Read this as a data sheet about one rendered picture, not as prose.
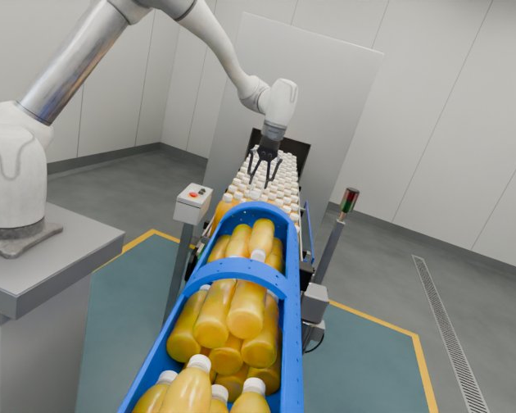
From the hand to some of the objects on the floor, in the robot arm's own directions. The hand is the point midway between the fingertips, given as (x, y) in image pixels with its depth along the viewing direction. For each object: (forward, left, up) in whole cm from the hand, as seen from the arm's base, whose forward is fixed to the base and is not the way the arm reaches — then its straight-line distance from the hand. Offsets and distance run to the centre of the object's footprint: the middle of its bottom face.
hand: (257, 187), depth 137 cm
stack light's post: (+37, +20, -122) cm, 129 cm away
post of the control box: (-27, -2, -120) cm, 123 cm away
